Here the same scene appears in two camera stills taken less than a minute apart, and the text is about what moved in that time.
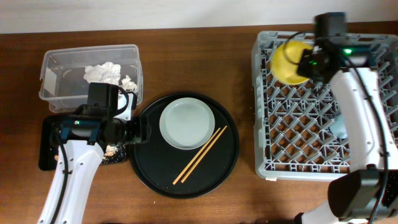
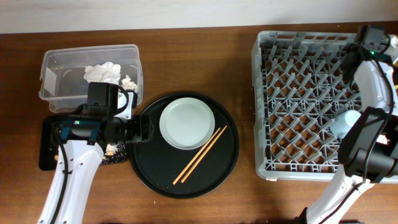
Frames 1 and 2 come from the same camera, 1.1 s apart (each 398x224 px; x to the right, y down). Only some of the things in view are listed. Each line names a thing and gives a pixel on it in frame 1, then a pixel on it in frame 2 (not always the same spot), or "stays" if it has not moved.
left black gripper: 141,130 stays
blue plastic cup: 339,127 stays
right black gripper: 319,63 -> 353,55
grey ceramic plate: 186,123 stays
